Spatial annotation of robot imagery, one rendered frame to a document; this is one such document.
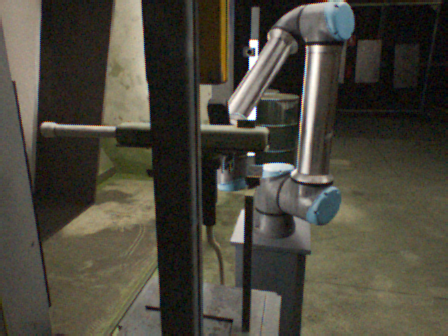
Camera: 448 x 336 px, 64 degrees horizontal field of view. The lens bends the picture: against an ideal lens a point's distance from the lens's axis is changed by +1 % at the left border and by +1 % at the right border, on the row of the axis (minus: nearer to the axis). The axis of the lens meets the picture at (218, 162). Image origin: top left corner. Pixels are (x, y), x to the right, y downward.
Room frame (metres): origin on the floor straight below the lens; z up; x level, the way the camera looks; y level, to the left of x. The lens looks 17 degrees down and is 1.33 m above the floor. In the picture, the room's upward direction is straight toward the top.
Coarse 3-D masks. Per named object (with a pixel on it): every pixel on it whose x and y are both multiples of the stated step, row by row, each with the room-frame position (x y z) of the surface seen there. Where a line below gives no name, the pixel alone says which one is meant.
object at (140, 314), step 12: (156, 276) 0.79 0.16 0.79; (240, 288) 0.74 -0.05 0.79; (144, 300) 0.70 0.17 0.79; (132, 312) 0.66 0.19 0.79; (144, 312) 0.66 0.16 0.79; (156, 312) 0.66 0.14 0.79; (264, 312) 0.66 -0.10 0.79; (132, 324) 0.62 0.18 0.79; (144, 324) 0.62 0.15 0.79; (156, 324) 0.62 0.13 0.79; (204, 324) 0.62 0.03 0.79; (216, 324) 0.62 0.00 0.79; (228, 324) 0.62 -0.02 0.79; (264, 324) 0.62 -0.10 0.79
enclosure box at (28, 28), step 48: (0, 0) 1.43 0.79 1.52; (48, 0) 2.03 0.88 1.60; (96, 0) 2.01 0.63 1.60; (48, 48) 2.05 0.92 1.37; (96, 48) 2.01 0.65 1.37; (48, 96) 2.07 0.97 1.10; (96, 96) 2.02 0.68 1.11; (48, 144) 2.08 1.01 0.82; (96, 144) 2.02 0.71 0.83; (48, 192) 2.06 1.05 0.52
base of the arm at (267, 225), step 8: (256, 208) 1.33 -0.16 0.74; (256, 216) 1.32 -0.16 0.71; (264, 216) 1.29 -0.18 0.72; (272, 216) 1.28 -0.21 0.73; (280, 216) 1.28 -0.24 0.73; (288, 216) 1.30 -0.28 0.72; (256, 224) 1.31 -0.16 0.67; (264, 224) 1.28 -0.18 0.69; (272, 224) 1.27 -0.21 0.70; (280, 224) 1.27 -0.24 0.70; (288, 224) 1.29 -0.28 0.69; (256, 232) 1.29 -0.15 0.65; (264, 232) 1.27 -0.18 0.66; (272, 232) 1.26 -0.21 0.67; (280, 232) 1.26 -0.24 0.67; (288, 232) 1.27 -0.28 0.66
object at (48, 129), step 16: (48, 128) 0.75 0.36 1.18; (64, 128) 0.75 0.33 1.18; (80, 128) 0.74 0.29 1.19; (96, 128) 0.73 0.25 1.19; (112, 128) 0.73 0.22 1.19; (128, 128) 0.70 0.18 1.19; (144, 128) 0.70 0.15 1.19; (208, 128) 0.67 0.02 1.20; (224, 128) 0.67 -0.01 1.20; (240, 128) 0.66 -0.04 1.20; (256, 128) 0.66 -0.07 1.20; (128, 144) 0.71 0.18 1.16; (144, 144) 0.70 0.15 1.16; (208, 144) 0.66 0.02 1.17; (224, 144) 0.66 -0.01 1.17; (240, 144) 0.65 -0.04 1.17; (256, 144) 0.64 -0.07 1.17; (208, 160) 0.67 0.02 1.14; (208, 176) 0.67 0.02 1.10; (208, 192) 0.67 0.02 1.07; (208, 208) 0.68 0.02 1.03; (208, 224) 0.68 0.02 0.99
